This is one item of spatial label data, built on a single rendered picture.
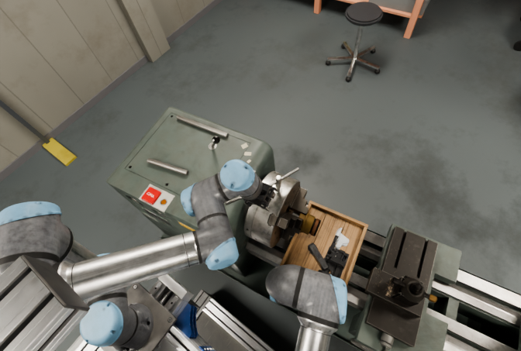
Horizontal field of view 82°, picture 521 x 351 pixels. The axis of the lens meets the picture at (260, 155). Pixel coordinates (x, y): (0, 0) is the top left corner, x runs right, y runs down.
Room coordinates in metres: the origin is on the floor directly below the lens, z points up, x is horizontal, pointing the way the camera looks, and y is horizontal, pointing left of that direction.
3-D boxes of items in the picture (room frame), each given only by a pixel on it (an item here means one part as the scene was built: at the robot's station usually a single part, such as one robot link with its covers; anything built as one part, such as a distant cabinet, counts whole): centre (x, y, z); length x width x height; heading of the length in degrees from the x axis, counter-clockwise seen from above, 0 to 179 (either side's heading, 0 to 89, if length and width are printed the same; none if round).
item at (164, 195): (0.59, 0.45, 1.23); 0.13 x 0.08 x 0.06; 54
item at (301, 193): (0.54, -0.14, 1.09); 0.12 x 0.11 x 0.05; 144
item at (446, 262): (0.11, -0.52, 0.90); 0.53 x 0.30 x 0.06; 144
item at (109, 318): (0.15, 0.56, 1.33); 0.13 x 0.12 x 0.14; 11
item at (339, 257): (0.25, -0.21, 1.08); 0.12 x 0.09 x 0.08; 143
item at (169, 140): (0.74, 0.31, 1.06); 0.59 x 0.48 x 0.39; 54
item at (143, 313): (0.14, 0.56, 1.21); 0.15 x 0.15 x 0.10
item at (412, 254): (0.15, -0.49, 0.95); 0.43 x 0.18 x 0.04; 144
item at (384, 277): (0.12, -0.43, 1.00); 0.20 x 0.10 x 0.05; 54
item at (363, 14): (2.45, -1.20, 0.31); 0.58 x 0.55 x 0.62; 132
